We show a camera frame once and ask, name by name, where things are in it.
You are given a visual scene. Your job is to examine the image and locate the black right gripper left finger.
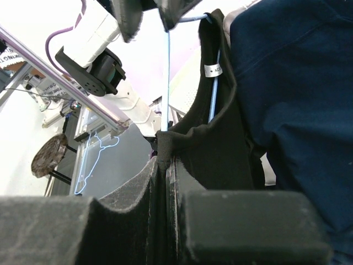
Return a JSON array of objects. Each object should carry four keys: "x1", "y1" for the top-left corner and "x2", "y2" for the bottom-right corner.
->
[{"x1": 1, "y1": 159, "x2": 157, "y2": 264}]

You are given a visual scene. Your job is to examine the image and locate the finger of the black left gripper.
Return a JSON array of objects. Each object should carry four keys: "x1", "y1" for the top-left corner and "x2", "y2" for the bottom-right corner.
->
[
  {"x1": 111, "y1": 0, "x2": 142, "y2": 43},
  {"x1": 154, "y1": 0, "x2": 201, "y2": 30}
]

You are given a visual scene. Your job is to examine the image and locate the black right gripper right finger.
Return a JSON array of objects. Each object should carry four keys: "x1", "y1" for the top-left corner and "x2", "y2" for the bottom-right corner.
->
[{"x1": 167, "y1": 159, "x2": 333, "y2": 264}]

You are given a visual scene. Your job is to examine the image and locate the light blue wire hanger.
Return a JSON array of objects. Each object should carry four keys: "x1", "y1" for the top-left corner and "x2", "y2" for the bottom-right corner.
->
[{"x1": 161, "y1": 13, "x2": 223, "y2": 131}]

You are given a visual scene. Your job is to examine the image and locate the black printed t shirt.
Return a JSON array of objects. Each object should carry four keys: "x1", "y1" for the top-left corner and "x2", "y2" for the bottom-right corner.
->
[{"x1": 157, "y1": 9, "x2": 253, "y2": 190}]

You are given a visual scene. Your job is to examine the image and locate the navy blue t shirt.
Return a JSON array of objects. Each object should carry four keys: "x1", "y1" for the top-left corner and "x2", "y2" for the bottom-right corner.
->
[{"x1": 230, "y1": 1, "x2": 352, "y2": 264}]

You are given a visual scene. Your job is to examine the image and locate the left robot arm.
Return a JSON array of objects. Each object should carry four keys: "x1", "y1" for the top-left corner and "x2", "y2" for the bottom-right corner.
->
[{"x1": 55, "y1": 1, "x2": 199, "y2": 139}]

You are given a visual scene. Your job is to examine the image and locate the round dark stool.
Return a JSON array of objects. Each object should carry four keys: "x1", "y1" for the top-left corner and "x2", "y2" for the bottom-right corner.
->
[{"x1": 31, "y1": 133, "x2": 68, "y2": 178}]

